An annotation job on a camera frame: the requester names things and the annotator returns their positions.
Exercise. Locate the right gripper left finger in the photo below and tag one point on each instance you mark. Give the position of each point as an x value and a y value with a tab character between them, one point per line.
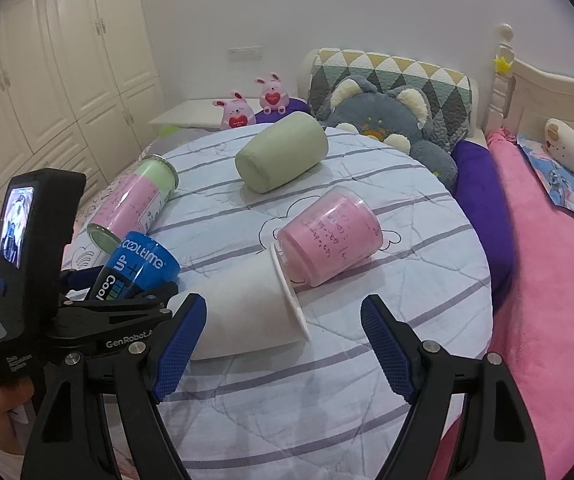
71	438

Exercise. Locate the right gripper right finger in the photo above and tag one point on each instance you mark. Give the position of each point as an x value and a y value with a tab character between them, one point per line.
496	437

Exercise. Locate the blue metal cup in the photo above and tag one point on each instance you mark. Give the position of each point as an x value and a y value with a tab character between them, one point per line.
138	265

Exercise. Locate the tall pink green cup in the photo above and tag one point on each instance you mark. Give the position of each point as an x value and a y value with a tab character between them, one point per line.
135	204

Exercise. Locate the white paper cup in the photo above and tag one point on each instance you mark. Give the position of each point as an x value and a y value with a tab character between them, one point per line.
250	306

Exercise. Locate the short pink clear cup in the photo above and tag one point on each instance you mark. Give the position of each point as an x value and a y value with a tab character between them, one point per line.
335	232

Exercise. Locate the green fuzzy cup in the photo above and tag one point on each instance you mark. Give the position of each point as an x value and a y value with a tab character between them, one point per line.
282	152

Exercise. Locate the left hand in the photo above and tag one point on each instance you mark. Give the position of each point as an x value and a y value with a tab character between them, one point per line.
12	396

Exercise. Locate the pink blanket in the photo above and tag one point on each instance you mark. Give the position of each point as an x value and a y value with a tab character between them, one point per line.
534	328

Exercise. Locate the round striped quilted table cover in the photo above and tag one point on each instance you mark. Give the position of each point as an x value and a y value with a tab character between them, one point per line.
319	409

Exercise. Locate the white wardrobe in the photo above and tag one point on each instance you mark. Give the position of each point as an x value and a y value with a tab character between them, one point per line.
78	88

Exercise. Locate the white bedside table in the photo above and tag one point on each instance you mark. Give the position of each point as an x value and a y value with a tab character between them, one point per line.
200	114

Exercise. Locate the blue cartoon pillow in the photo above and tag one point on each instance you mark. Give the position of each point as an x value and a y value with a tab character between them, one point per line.
556	180

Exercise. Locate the purple cushion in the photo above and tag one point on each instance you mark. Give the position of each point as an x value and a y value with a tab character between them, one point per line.
480	194

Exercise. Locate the front pink bunny toy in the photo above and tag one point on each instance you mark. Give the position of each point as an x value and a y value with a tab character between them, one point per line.
236	113

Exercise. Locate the pink bunny toy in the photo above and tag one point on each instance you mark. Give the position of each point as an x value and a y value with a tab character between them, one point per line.
236	113
274	97

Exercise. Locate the rear pink bunny toy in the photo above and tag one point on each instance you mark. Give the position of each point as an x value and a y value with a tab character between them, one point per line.
274	97

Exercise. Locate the grey bear plush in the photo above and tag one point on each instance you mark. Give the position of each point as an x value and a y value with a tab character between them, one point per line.
399	118

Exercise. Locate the cream wooden headboard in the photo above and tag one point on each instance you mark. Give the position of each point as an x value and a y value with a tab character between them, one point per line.
527	97

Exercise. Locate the triangle pattern pillow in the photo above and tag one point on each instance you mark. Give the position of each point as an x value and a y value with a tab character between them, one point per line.
452	95

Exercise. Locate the yellow star sticker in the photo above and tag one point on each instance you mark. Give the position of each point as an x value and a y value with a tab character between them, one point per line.
502	66

